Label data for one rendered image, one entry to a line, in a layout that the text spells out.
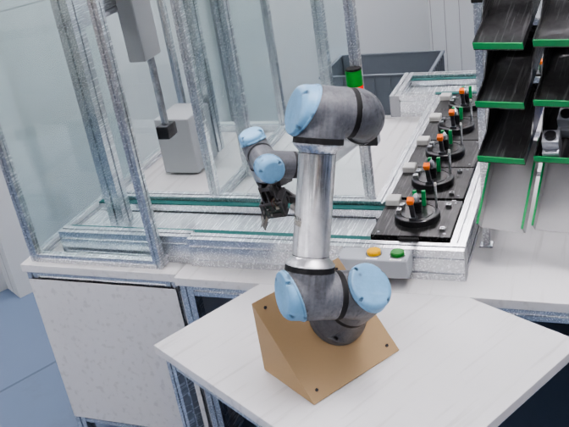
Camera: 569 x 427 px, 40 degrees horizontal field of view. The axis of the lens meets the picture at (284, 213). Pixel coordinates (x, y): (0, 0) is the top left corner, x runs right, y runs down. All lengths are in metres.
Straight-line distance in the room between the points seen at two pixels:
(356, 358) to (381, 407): 0.16
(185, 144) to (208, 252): 0.82
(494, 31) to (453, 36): 4.25
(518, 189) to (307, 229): 0.80
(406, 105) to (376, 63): 1.16
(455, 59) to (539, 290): 4.35
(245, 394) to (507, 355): 0.66
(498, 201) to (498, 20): 0.51
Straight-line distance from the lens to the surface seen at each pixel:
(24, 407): 3.75
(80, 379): 3.14
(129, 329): 2.84
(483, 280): 2.35
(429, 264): 2.33
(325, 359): 1.99
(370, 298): 1.82
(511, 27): 2.21
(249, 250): 2.50
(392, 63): 4.71
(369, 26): 6.07
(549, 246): 2.52
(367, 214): 2.61
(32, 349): 4.12
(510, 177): 2.38
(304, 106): 1.72
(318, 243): 1.78
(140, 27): 2.88
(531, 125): 2.34
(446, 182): 2.64
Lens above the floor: 2.10
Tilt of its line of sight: 26 degrees down
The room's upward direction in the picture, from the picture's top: 9 degrees counter-clockwise
